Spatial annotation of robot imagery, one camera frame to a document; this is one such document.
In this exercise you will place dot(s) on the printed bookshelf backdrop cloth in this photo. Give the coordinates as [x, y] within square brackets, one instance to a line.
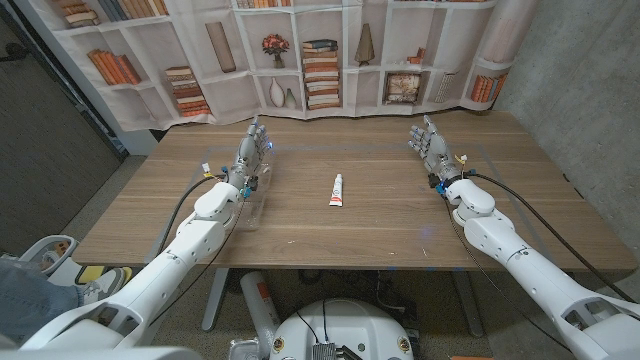
[350, 90]

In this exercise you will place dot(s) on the person's leg in jeans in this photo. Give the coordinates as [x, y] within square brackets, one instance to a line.
[30, 300]

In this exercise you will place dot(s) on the white roll with orange label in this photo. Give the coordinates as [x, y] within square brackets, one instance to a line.
[257, 300]

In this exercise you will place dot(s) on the white red toothpaste tube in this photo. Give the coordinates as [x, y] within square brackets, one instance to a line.
[336, 192]

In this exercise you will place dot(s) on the white robot torso base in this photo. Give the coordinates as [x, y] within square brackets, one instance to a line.
[350, 325]

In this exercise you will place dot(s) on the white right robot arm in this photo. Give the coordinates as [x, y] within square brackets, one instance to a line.
[525, 270]

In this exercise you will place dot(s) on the white yellow sneaker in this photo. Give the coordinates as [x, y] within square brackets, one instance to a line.
[102, 285]

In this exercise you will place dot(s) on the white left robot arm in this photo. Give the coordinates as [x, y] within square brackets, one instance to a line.
[175, 250]

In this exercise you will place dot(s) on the grey electronic module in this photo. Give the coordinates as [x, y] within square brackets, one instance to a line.
[324, 351]

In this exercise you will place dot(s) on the white flat floor platform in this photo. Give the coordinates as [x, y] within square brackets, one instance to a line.
[67, 272]

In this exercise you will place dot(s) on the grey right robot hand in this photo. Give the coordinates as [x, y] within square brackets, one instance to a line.
[436, 150]

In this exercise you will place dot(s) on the clear plastic clamshell container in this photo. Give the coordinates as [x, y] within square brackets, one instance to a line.
[255, 210]

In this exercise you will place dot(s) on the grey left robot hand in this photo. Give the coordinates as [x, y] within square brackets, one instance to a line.
[247, 155]

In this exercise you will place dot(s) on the grey metal table leg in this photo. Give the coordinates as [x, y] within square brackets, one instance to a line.
[470, 310]
[215, 300]

